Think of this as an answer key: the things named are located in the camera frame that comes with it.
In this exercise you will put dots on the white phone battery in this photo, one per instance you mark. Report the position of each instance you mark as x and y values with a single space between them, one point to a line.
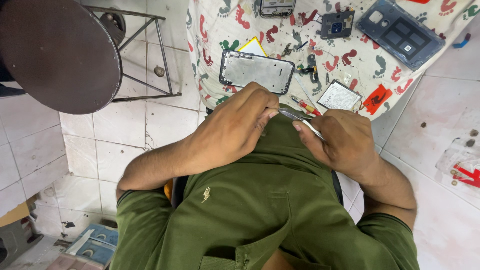
339 95

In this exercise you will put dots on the phone display assembly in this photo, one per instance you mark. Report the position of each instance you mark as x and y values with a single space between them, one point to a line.
277 7

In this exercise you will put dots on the grey camera cover plate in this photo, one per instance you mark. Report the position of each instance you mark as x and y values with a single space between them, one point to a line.
336 25

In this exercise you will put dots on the blue plastic tool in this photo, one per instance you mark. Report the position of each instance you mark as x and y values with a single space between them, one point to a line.
462 42

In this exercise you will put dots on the person's green shirt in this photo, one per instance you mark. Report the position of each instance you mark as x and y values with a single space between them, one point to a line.
262 210

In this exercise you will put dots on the red yellow screwdriver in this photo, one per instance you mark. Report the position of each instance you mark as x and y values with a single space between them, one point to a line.
308 108

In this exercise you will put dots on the round brown metal stool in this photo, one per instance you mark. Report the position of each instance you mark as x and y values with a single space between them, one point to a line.
60 56

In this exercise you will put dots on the person's right hand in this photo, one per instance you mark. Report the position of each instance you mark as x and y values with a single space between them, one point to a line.
345 146

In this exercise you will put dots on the small grey stone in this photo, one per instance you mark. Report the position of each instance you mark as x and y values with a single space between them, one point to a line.
159 71

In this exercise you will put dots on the person's left hand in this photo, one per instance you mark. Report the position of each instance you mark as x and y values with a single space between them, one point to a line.
232 127

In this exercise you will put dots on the clear bag with red print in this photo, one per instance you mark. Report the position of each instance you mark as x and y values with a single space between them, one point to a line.
463 165

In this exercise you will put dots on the person's left fingers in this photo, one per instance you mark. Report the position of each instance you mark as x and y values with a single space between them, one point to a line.
267 105

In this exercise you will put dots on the yellow edged white card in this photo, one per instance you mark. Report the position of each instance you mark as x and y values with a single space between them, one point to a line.
253 48

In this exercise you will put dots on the white plastic pry stick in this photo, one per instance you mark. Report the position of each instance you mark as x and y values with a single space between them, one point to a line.
304 89

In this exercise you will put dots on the blue grey phone back cover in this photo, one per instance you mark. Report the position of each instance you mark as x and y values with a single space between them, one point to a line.
401 35

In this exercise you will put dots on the silver phone middle frame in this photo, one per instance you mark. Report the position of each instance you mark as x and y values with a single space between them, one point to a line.
257 71

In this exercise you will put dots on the silver metal tweezers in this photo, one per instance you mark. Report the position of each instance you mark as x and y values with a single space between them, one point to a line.
296 116

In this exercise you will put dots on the footprint patterned white cloth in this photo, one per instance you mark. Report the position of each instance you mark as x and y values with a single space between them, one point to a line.
285 30

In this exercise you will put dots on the orange red plastic sticker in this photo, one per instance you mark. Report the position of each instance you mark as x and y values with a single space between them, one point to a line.
377 99

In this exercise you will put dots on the blue cardboard box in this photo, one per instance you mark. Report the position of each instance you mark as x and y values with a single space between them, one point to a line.
98 242

